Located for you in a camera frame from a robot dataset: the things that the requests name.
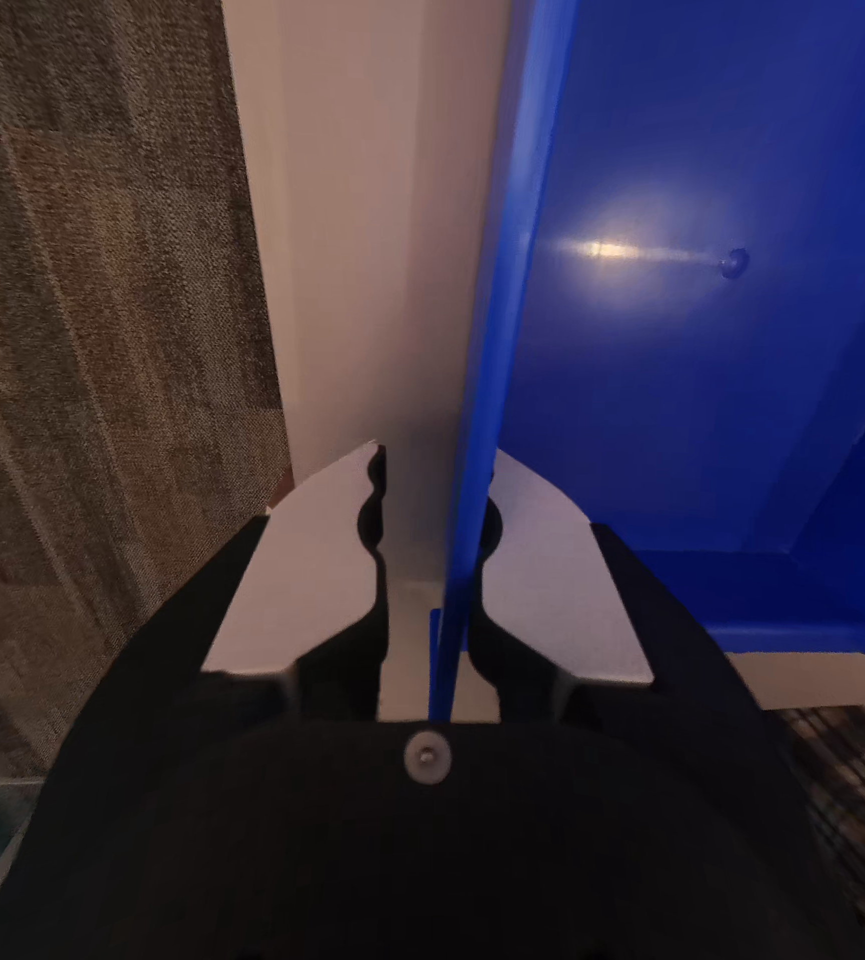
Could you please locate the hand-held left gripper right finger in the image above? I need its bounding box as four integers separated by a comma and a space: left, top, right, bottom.
466, 448, 656, 723

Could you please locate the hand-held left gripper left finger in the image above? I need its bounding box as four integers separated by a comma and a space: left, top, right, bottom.
200, 441, 391, 723

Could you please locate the blue plastic bin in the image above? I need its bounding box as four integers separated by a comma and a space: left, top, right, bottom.
428, 0, 865, 725

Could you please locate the person's plaid shirt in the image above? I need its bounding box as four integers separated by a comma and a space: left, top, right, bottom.
766, 701, 865, 960

